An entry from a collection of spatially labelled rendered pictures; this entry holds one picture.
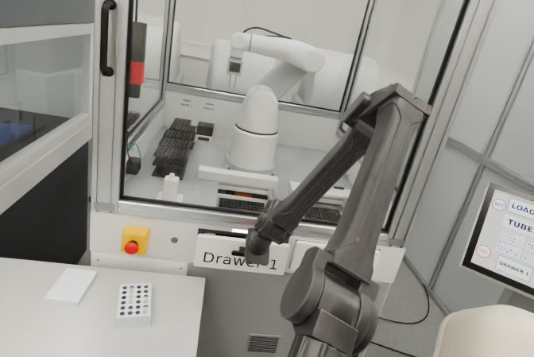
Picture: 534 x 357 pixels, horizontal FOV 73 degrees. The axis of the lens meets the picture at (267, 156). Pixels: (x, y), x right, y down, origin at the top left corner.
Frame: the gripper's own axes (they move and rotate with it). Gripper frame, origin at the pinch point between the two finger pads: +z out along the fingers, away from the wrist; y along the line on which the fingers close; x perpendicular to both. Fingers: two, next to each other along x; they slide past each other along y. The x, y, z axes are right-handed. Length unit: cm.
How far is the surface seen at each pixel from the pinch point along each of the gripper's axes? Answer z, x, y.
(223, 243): 0.4, 9.2, 3.0
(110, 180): -8.9, 44.3, 14.9
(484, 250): -10, -73, 6
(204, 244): 1.2, 14.9, 2.4
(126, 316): -1.8, 32.0, -19.9
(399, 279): 139, -129, 41
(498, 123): 31, -146, 105
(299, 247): 1.9, -15.1, 4.9
